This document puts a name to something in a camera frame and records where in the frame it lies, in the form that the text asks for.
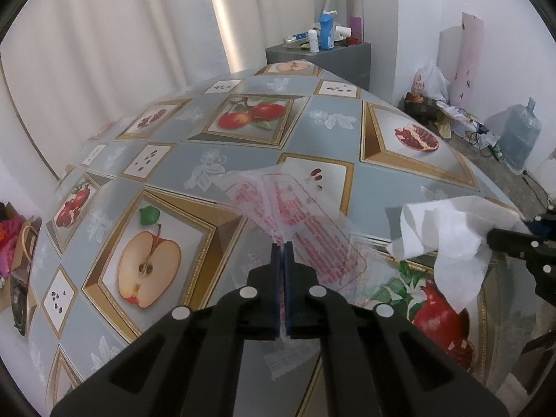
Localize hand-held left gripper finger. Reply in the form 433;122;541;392
51;243;285;417
284;242;509;417

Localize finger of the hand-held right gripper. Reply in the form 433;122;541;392
536;265;556;300
486;215;556;265

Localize white tissue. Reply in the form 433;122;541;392
386;195;522;313

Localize clear bag with red print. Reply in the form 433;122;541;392
213;167;370;296

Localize large water jug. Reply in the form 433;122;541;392
497;98;543;172

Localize white plastic bag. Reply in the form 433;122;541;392
410;60;450;103

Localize pink board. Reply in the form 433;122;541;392
449;12;484;109

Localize grey cabinet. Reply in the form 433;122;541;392
266;42;373;92

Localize red gift bag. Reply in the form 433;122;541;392
9;216;44;285

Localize blue pump bottle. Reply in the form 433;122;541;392
318;10;338;50

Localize pile of colourful clothes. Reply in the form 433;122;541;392
0;202;22;279

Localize white curtain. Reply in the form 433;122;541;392
0;0;400;192

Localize curved metal pole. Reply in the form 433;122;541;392
0;52;59;181

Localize tangled cables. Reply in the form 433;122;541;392
463;117;500;157

